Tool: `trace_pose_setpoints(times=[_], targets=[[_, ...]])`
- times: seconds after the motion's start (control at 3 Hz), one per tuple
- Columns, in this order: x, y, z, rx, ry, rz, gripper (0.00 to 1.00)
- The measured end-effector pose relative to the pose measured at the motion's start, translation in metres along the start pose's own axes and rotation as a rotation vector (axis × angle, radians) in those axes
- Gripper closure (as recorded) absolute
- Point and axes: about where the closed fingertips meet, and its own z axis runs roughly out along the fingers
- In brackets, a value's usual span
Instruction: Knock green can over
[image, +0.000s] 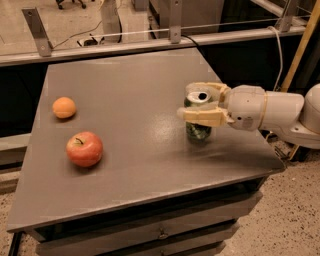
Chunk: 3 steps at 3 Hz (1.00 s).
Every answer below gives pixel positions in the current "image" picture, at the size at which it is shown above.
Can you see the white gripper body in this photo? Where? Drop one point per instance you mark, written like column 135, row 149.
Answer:
column 246, row 106

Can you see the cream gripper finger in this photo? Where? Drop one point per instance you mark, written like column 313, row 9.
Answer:
column 213, row 117
column 218, row 90

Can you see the green soda can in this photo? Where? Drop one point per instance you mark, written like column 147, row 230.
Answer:
column 198, row 128

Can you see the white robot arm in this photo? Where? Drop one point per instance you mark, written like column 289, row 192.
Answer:
column 292, row 117

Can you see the grey metal railing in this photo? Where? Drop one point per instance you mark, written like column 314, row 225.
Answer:
column 135, row 47

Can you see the grey drawer cabinet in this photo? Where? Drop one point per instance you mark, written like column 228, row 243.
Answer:
column 150, row 176

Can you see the brass drawer knob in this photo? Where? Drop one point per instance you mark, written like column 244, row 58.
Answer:
column 162, row 235

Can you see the red apple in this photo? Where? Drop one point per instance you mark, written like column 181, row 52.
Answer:
column 84, row 149

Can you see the orange fruit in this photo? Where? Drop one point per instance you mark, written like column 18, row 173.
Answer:
column 64, row 107

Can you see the right metal railing bracket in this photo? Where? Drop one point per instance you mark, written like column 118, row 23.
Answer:
column 284, row 22

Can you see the metal railing bracket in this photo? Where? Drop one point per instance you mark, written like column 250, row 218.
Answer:
column 175, row 14
column 284, row 22
column 37, row 29

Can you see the middle metal railing bracket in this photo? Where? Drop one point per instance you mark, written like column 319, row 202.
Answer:
column 175, row 14

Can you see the left metal railing bracket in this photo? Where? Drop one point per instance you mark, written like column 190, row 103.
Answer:
column 37, row 29

